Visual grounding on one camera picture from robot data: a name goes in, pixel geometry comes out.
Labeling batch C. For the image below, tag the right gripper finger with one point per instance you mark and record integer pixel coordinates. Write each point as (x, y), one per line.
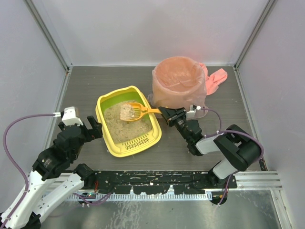
(167, 112)
(167, 119)

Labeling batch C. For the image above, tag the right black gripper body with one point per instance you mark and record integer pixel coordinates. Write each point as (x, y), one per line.
(176, 115)

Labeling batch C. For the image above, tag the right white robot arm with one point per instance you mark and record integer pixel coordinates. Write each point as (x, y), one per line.
(240, 150)

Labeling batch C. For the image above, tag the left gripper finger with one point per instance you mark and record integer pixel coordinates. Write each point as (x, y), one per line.
(96, 131)
(92, 121)

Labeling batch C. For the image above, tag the orange litter scoop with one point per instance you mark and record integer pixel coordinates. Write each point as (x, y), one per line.
(131, 112)

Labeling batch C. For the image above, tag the aluminium frame rail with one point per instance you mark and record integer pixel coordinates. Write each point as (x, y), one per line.
(261, 180)

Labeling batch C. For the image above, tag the bin with pink bag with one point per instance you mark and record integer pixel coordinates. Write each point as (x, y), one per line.
(178, 82)

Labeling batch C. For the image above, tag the white slotted cable duct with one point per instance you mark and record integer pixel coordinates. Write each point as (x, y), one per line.
(170, 196)

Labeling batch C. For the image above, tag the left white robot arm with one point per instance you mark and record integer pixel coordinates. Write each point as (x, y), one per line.
(30, 209)

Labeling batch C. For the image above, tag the yellow green litter box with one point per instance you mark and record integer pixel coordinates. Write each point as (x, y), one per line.
(136, 145)

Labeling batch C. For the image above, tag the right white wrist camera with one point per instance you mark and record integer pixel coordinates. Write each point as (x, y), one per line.
(194, 112)

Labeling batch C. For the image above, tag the beige cat litter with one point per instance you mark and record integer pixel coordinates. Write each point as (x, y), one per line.
(122, 131)

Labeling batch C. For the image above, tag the pink cloth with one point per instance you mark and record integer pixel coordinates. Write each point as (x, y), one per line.
(213, 81)

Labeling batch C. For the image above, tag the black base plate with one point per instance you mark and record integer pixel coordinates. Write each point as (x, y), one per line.
(153, 182)

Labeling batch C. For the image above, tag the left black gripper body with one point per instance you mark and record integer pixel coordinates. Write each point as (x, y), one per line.
(88, 131)

